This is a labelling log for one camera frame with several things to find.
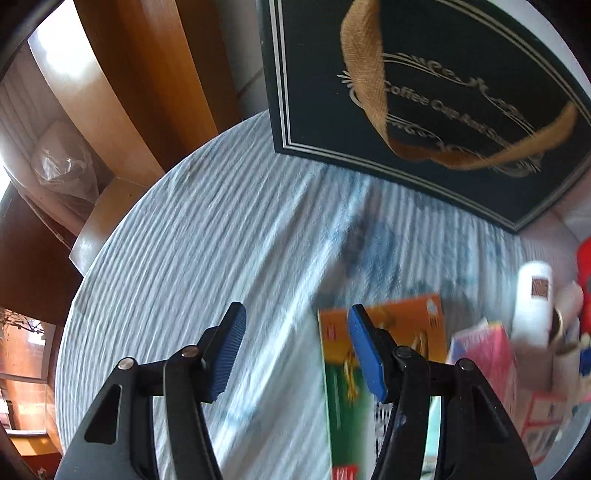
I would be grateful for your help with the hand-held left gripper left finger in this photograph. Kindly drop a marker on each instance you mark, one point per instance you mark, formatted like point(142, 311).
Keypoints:
point(228, 355)

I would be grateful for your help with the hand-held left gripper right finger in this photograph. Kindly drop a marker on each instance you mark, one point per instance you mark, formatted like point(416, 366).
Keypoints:
point(367, 355)

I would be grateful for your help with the orange green box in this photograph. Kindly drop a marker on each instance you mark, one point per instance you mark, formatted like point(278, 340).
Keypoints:
point(341, 369)

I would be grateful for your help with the pink white box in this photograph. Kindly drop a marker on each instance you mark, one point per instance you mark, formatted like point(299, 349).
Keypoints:
point(489, 355)

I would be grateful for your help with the white bottle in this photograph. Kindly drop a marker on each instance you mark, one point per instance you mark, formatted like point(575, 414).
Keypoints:
point(531, 314)

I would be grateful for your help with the pink tissue packet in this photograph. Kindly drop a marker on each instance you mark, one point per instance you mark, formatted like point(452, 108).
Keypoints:
point(540, 420)

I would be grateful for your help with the white cardboard tube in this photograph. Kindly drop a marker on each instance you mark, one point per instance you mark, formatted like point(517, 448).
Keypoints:
point(570, 300)

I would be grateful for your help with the red toy suitcase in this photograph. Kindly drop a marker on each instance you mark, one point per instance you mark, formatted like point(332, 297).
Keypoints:
point(585, 277)

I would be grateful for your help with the clear plastic bag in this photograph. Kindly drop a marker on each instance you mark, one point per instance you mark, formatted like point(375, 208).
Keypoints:
point(60, 161)

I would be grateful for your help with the dark green gift bag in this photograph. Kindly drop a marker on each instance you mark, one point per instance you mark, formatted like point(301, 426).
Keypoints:
point(314, 92)

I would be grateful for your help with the white curtain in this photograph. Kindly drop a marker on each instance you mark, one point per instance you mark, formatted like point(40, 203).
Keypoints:
point(18, 115)

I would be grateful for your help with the light wooden bed frame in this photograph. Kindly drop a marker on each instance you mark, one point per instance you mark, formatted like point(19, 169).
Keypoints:
point(106, 217)

